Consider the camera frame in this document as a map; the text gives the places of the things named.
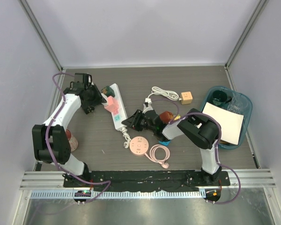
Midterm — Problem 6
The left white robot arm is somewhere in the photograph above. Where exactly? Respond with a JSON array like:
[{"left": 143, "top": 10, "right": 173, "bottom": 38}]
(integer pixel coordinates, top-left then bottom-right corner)
[{"left": 32, "top": 73, "right": 106, "bottom": 187}]

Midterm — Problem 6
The white long strip cord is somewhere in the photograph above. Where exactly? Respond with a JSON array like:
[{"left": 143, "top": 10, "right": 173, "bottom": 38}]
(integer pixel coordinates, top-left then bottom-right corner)
[{"left": 120, "top": 126, "right": 133, "bottom": 149}]

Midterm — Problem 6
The long white power strip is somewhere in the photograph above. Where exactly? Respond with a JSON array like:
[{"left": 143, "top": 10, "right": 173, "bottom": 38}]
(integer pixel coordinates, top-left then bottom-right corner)
[{"left": 110, "top": 83, "right": 127, "bottom": 132}]

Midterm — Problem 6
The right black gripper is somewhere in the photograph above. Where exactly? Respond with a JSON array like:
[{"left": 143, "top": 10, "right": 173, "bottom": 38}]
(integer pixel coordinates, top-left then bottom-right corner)
[{"left": 123, "top": 109, "right": 156, "bottom": 132}]

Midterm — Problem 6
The round pink power socket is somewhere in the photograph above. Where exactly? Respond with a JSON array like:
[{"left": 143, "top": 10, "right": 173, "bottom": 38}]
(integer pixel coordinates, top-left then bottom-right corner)
[{"left": 129, "top": 136, "right": 149, "bottom": 156}]

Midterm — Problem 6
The black plug adapter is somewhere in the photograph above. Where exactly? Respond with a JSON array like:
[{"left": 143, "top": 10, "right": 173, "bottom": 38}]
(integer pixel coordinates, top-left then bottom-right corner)
[{"left": 83, "top": 105, "right": 95, "bottom": 114}]

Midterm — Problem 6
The pink plug adapter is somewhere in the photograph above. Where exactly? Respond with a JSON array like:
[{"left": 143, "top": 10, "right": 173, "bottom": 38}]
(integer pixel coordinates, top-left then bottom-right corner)
[{"left": 104, "top": 96, "right": 119, "bottom": 113}]

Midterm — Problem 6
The slotted cable duct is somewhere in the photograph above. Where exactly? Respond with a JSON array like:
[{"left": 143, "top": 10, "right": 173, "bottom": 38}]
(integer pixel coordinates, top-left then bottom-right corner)
[{"left": 30, "top": 189, "right": 206, "bottom": 199}]

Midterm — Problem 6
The teal plastic bin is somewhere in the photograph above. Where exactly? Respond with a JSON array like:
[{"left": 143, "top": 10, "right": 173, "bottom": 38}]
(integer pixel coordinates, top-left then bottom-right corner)
[{"left": 200, "top": 86, "right": 252, "bottom": 150}]

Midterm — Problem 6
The white coiled strip cord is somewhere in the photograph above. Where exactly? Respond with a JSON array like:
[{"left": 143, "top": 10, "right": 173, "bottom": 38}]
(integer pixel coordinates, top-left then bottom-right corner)
[{"left": 146, "top": 86, "right": 181, "bottom": 103}]

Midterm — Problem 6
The red cube plug adapter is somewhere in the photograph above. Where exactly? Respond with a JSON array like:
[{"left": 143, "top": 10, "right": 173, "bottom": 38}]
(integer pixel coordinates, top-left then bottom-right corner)
[{"left": 159, "top": 111, "right": 174, "bottom": 124}]

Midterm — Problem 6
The white paper sheet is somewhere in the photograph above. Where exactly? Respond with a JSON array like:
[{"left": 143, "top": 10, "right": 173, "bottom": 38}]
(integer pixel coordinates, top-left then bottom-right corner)
[{"left": 202, "top": 103, "right": 244, "bottom": 145}]

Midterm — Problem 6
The pink translucent cup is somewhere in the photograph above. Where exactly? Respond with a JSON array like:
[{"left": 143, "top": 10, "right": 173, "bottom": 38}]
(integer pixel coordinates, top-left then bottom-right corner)
[{"left": 66, "top": 129, "right": 78, "bottom": 152}]

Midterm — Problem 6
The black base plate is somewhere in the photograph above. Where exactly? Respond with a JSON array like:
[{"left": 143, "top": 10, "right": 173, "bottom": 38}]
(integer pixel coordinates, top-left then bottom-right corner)
[{"left": 63, "top": 170, "right": 230, "bottom": 193}]

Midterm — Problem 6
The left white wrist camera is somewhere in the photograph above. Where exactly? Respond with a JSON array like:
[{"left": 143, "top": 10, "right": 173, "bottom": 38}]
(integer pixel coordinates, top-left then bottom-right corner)
[{"left": 88, "top": 74, "right": 93, "bottom": 87}]

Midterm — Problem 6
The blue plug adapter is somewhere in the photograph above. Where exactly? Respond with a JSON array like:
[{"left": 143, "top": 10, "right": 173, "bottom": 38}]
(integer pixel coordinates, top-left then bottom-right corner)
[{"left": 159, "top": 140, "right": 171, "bottom": 146}]

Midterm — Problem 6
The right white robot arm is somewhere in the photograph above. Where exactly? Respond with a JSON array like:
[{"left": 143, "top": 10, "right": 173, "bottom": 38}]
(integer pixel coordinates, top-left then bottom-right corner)
[{"left": 121, "top": 108, "right": 222, "bottom": 185}]

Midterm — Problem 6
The dark green cup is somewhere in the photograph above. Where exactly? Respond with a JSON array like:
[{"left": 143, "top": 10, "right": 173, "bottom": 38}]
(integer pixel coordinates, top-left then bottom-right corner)
[{"left": 212, "top": 90, "right": 232, "bottom": 107}]

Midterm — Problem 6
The pink coiled power cord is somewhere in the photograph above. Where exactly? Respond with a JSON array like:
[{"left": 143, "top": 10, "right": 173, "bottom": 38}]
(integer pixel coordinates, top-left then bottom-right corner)
[{"left": 144, "top": 144, "right": 171, "bottom": 169}]

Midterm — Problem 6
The orange cube plug adapter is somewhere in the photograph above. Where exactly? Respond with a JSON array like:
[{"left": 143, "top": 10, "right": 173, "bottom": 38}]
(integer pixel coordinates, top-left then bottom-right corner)
[{"left": 180, "top": 91, "right": 193, "bottom": 105}]

